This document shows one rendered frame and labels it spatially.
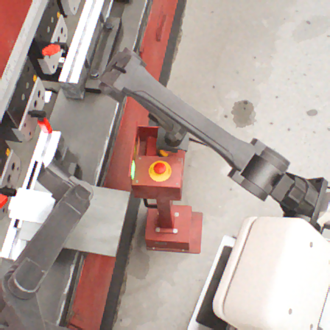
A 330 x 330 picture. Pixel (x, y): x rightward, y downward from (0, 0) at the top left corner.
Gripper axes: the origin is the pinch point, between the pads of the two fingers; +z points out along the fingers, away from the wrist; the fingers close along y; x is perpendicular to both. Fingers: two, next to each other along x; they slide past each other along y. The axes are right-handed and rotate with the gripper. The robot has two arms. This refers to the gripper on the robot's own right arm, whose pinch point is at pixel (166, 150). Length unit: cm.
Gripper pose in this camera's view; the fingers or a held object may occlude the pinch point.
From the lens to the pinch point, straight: 166.4
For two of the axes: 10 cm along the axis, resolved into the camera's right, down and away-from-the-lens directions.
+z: -2.1, 3.9, 9.0
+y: -9.7, -1.7, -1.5
